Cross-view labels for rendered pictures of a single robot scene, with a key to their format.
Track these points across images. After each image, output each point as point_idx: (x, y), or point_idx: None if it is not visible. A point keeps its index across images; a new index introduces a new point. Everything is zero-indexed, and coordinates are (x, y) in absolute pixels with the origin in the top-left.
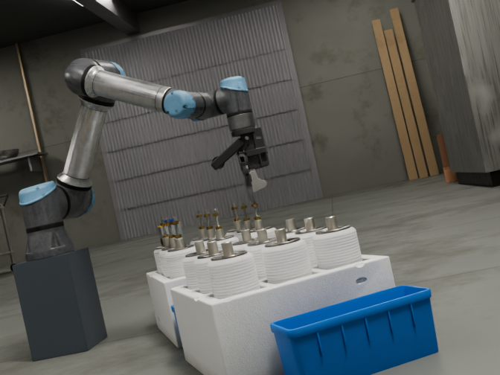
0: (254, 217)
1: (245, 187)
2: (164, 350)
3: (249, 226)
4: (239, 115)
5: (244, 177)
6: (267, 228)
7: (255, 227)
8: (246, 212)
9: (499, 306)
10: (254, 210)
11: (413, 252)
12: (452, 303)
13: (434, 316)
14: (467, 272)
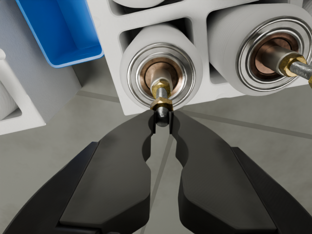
0: (156, 84)
1: (218, 145)
2: None
3: (266, 63)
4: None
5: (123, 192)
6: (133, 94)
7: (159, 71)
8: (304, 78)
9: (22, 178)
10: (158, 97)
11: (311, 210)
12: (53, 165)
13: (21, 148)
14: (151, 201)
